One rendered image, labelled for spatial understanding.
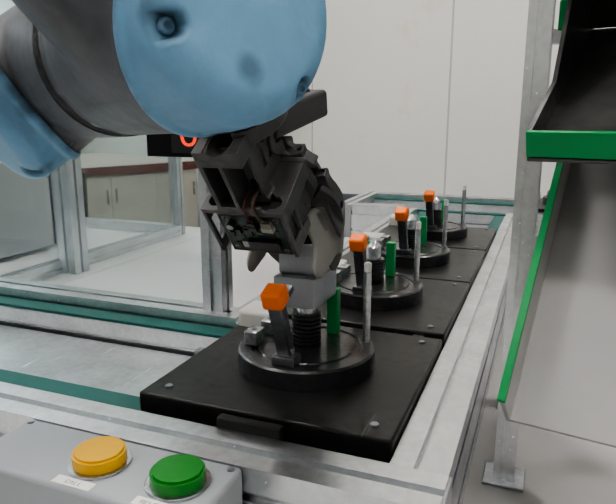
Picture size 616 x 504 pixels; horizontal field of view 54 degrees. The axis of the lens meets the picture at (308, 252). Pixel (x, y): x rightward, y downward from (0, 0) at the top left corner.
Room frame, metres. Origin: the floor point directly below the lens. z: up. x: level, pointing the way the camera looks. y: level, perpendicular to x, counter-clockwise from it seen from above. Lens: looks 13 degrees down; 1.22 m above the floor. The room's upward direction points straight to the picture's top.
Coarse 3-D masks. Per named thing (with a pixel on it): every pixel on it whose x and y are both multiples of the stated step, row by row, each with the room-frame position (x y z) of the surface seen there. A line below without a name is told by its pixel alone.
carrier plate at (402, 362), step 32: (224, 352) 0.61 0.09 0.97; (384, 352) 0.61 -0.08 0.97; (416, 352) 0.61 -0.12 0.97; (160, 384) 0.53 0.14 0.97; (192, 384) 0.53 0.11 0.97; (224, 384) 0.53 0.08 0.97; (256, 384) 0.53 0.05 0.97; (384, 384) 0.53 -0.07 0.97; (416, 384) 0.53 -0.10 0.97; (192, 416) 0.50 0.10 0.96; (256, 416) 0.47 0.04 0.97; (288, 416) 0.47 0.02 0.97; (320, 416) 0.47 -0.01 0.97; (352, 416) 0.47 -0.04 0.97; (384, 416) 0.47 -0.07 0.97; (352, 448) 0.44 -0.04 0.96; (384, 448) 0.43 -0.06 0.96
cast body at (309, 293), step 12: (288, 264) 0.57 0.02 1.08; (300, 264) 0.56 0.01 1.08; (276, 276) 0.56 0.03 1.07; (288, 276) 0.56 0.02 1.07; (300, 276) 0.56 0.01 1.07; (312, 276) 0.56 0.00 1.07; (324, 276) 0.57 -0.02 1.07; (300, 288) 0.55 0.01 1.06; (312, 288) 0.55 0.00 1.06; (324, 288) 0.57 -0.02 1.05; (300, 300) 0.55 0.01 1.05; (312, 300) 0.55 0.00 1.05; (324, 300) 0.57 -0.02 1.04
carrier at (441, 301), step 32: (416, 224) 0.83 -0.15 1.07; (416, 256) 0.83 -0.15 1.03; (352, 288) 0.77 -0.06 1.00; (384, 288) 0.79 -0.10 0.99; (416, 288) 0.79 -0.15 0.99; (448, 288) 0.86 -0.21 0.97; (352, 320) 0.72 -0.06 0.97; (384, 320) 0.72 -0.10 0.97; (416, 320) 0.72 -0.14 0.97; (448, 320) 0.72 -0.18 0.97
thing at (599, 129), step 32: (576, 0) 0.56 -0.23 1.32; (608, 0) 0.64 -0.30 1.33; (576, 32) 0.57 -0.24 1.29; (608, 32) 0.64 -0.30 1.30; (576, 64) 0.59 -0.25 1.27; (608, 64) 0.57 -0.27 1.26; (576, 96) 0.52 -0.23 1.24; (608, 96) 0.51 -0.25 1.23; (544, 128) 0.48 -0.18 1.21; (576, 128) 0.47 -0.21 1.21; (608, 128) 0.46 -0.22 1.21; (544, 160) 0.44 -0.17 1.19; (576, 160) 0.43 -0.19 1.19; (608, 160) 0.42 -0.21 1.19
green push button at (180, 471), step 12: (168, 456) 0.40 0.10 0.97; (180, 456) 0.40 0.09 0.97; (192, 456) 0.40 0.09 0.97; (156, 468) 0.39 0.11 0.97; (168, 468) 0.39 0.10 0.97; (180, 468) 0.39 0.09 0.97; (192, 468) 0.39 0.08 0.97; (204, 468) 0.39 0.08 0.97; (156, 480) 0.38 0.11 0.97; (168, 480) 0.37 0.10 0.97; (180, 480) 0.37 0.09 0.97; (192, 480) 0.38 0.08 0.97; (204, 480) 0.39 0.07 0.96; (156, 492) 0.37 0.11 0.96; (168, 492) 0.37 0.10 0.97; (180, 492) 0.37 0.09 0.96
